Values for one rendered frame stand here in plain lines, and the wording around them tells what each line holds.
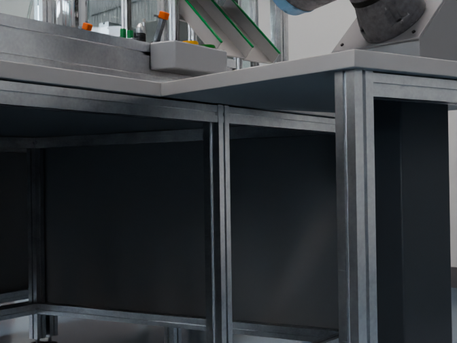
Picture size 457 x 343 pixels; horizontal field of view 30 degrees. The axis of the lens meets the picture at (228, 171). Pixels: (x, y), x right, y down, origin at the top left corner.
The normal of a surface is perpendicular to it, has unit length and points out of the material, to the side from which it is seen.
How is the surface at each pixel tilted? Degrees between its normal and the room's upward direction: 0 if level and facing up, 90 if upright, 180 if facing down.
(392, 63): 90
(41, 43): 90
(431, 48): 90
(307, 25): 90
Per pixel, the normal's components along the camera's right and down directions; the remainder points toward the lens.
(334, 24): -0.78, 0.00
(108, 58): 0.84, -0.02
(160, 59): -0.55, 0.00
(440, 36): 0.62, -0.02
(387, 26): -0.31, 0.38
